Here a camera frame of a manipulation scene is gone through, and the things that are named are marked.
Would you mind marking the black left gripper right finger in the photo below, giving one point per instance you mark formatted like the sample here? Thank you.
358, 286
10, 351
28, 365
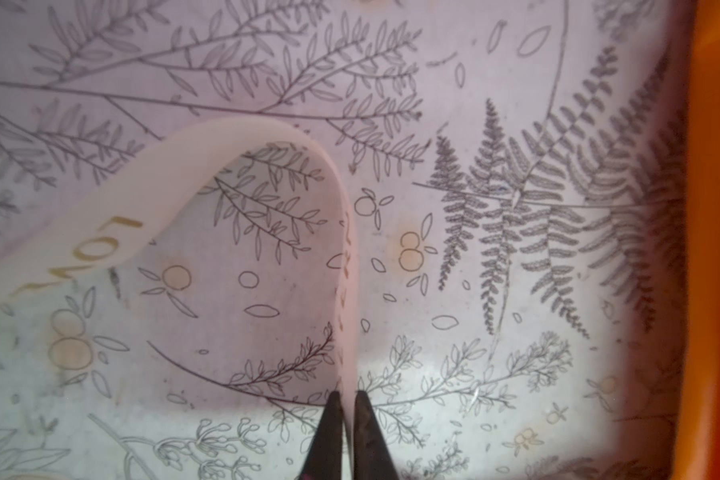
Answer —
371, 456

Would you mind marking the orange wrapping paper sheet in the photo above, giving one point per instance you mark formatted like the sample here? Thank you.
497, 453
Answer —
697, 446

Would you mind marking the white ribbon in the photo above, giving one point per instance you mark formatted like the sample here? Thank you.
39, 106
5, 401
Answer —
117, 220

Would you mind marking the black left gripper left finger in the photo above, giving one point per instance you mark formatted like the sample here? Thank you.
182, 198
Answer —
324, 458

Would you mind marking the floral patterned table mat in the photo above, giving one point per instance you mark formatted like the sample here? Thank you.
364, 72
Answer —
515, 173

